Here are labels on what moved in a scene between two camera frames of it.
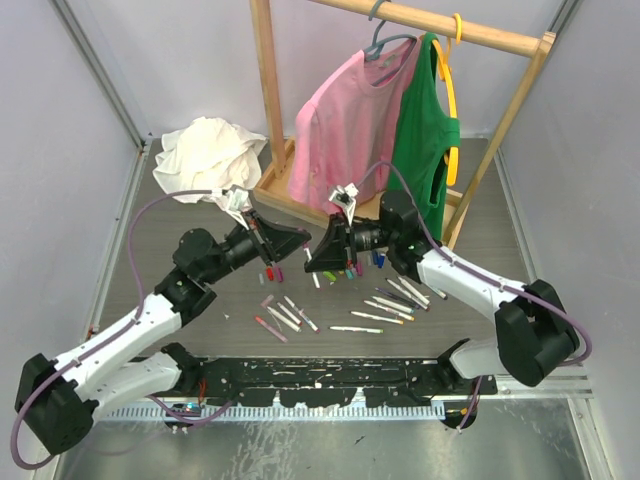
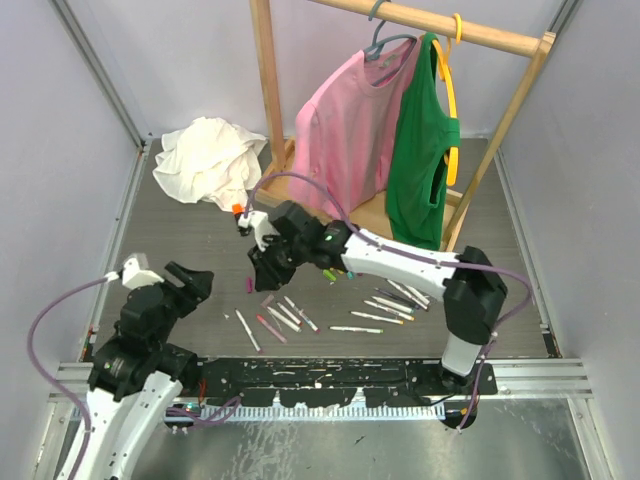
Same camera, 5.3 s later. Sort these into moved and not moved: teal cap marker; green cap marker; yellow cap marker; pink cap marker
Moved: pink cap marker
Not moved: yellow cap marker; green cap marker; teal cap marker
